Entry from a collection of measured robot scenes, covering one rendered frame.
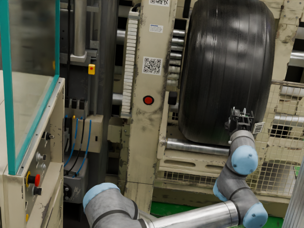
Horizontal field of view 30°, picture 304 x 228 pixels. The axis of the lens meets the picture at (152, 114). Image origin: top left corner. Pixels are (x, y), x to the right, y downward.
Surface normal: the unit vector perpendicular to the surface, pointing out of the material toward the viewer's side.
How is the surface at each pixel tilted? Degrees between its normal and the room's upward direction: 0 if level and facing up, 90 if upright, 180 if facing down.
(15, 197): 90
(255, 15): 17
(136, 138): 90
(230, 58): 52
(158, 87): 90
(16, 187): 90
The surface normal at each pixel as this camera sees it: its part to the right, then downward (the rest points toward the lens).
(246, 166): -0.07, 0.44
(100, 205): -0.33, -0.69
